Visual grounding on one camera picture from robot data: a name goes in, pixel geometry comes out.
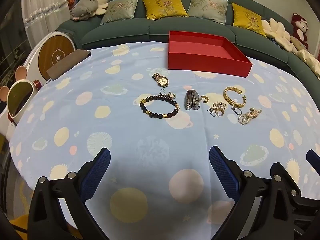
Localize brown cloth pouch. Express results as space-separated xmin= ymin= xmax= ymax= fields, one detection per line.
xmin=46 ymin=49 xmax=92 ymax=81

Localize dark bead bracelet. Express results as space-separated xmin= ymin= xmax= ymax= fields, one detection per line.
xmin=139 ymin=94 xmax=180 ymax=119

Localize planet print tablecloth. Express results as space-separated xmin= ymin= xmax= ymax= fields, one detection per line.
xmin=9 ymin=41 xmax=320 ymax=240

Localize white curtain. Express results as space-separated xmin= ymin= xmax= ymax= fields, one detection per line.
xmin=21 ymin=0 xmax=75 ymax=44

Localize white helmet toy pink ears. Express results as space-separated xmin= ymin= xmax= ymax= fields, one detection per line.
xmin=0 ymin=66 xmax=41 ymax=137

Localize grey-green floral cushion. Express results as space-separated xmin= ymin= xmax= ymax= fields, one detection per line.
xmin=100 ymin=0 xmax=140 ymax=26
xmin=187 ymin=0 xmax=229 ymax=26

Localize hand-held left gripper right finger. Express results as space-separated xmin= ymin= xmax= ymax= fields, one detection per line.
xmin=209 ymin=146 xmax=294 ymax=240

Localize yellow object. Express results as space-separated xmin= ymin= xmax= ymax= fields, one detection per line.
xmin=10 ymin=214 xmax=34 ymax=240

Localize white flower cushion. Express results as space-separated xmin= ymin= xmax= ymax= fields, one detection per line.
xmin=261 ymin=19 xmax=293 ymax=53

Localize white device with wooden disc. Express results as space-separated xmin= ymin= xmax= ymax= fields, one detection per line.
xmin=23 ymin=31 xmax=76 ymax=87

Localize green sofa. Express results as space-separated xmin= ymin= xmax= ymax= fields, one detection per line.
xmin=55 ymin=0 xmax=320 ymax=81

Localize red monkey plush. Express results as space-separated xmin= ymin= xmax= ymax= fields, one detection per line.
xmin=291 ymin=12 xmax=310 ymax=51

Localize gold wristwatch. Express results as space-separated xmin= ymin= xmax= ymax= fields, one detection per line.
xmin=152 ymin=72 xmax=169 ymax=87

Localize red cardboard box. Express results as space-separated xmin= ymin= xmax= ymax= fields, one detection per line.
xmin=167 ymin=30 xmax=253 ymax=78

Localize yellow floral cushion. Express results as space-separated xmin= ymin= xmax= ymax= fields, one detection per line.
xmin=232 ymin=2 xmax=267 ymax=38
xmin=142 ymin=0 xmax=188 ymax=20

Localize silver metal wristwatch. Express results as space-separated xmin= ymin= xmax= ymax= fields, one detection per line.
xmin=185 ymin=89 xmax=201 ymax=111

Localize gold cuff bracelet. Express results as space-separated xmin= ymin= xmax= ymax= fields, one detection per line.
xmin=223 ymin=86 xmax=247 ymax=107

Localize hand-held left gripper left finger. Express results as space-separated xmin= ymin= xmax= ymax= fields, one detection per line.
xmin=27 ymin=147 xmax=112 ymax=240

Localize cream puffy blanket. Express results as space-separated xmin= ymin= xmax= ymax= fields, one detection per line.
xmin=291 ymin=36 xmax=320 ymax=79

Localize silver rhinestone brooch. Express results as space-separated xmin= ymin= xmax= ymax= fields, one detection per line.
xmin=207 ymin=101 xmax=228 ymax=118

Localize grey pig plush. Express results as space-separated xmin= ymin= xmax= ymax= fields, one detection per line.
xmin=69 ymin=0 xmax=98 ymax=21

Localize pearl bracelet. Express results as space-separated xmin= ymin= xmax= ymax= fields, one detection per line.
xmin=238 ymin=107 xmax=263 ymax=125

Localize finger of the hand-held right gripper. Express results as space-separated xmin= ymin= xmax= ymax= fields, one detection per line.
xmin=288 ymin=189 xmax=320 ymax=240
xmin=306 ymin=149 xmax=320 ymax=175

